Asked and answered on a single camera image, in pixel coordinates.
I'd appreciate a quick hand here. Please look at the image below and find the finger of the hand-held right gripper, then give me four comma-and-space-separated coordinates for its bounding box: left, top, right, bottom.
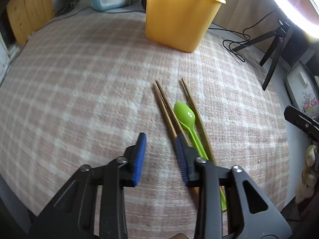
284, 105, 319, 142

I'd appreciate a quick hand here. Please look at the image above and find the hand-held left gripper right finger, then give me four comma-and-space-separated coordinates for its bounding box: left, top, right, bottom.
174, 134, 292, 239

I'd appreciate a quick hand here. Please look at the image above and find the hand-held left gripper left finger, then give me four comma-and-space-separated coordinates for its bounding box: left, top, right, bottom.
29, 132, 147, 239

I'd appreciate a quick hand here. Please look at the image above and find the green plastic spoon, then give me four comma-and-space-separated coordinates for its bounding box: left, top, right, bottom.
174, 102, 209, 160
179, 121, 228, 213

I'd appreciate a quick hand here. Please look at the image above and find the brown wooden chopstick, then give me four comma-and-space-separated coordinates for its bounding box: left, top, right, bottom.
180, 78, 216, 165
155, 80, 190, 147
153, 83, 199, 198

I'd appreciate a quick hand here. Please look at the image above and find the yellow plastic container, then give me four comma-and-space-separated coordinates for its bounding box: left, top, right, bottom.
144, 0, 227, 53

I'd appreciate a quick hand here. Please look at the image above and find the white floral tray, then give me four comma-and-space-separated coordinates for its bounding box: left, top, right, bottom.
285, 61, 319, 118

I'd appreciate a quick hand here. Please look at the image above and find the tan plush toy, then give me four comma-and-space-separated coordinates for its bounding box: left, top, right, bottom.
305, 144, 319, 167

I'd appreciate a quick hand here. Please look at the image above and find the beige plush toy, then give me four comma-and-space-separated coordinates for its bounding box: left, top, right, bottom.
296, 166, 319, 202

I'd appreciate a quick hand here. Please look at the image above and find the black tripod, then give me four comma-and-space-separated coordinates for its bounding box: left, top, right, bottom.
232, 20, 298, 91

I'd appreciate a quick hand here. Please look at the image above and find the dark box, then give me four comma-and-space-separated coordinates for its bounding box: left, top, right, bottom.
284, 22, 319, 67

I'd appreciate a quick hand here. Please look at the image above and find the beige checked tablecloth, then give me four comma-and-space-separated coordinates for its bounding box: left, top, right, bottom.
0, 11, 291, 239

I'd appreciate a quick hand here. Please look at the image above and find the light wooden panel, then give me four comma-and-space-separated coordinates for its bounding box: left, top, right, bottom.
207, 0, 282, 38

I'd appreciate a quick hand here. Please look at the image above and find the wooden cutting board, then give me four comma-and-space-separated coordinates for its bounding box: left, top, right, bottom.
6, 0, 55, 46

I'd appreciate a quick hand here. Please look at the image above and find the black power cable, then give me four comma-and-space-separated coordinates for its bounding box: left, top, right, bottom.
53, 5, 146, 18

